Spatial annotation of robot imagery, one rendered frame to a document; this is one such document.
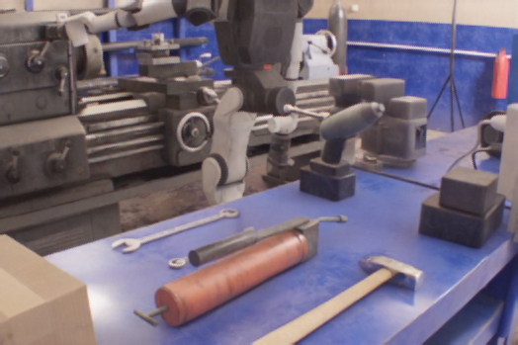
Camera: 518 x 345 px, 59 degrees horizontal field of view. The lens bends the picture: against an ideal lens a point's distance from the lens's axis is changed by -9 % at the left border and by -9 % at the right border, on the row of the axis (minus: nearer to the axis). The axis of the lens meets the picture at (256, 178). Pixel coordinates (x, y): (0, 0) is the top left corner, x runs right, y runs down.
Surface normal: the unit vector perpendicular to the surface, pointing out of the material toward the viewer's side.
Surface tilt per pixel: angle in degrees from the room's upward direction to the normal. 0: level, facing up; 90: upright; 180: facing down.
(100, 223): 90
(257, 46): 105
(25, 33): 90
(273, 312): 0
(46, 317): 90
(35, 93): 90
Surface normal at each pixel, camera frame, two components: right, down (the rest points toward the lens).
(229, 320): 0.00, -0.95
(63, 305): 0.80, 0.18
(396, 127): -0.73, 0.17
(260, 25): 0.55, 0.48
